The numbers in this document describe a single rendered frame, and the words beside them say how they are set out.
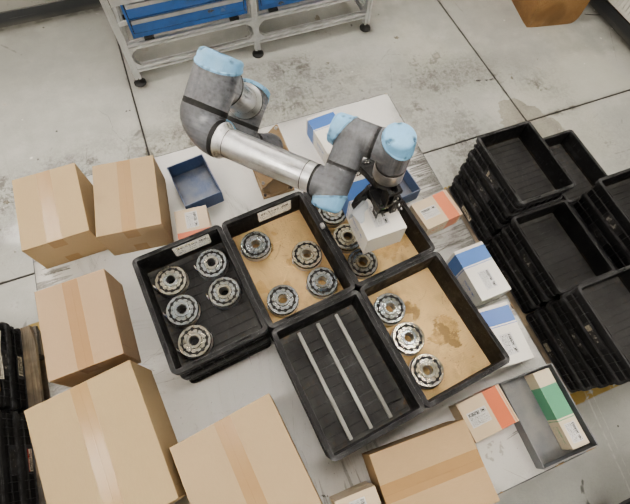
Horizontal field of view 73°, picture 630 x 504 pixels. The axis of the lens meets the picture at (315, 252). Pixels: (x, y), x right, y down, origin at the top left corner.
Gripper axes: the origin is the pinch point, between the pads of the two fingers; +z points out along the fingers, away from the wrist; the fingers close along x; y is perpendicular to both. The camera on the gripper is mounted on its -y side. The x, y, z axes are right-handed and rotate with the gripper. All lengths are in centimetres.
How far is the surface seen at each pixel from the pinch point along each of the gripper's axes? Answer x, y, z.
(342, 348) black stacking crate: -18.6, 29.8, 28.5
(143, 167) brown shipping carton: -62, -57, 26
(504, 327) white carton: 36, 42, 32
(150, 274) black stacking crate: -70, -16, 29
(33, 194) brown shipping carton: -101, -59, 26
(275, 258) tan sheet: -28.4, -6.9, 28.5
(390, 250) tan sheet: 10.4, 4.2, 28.5
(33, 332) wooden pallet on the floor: -143, -40, 99
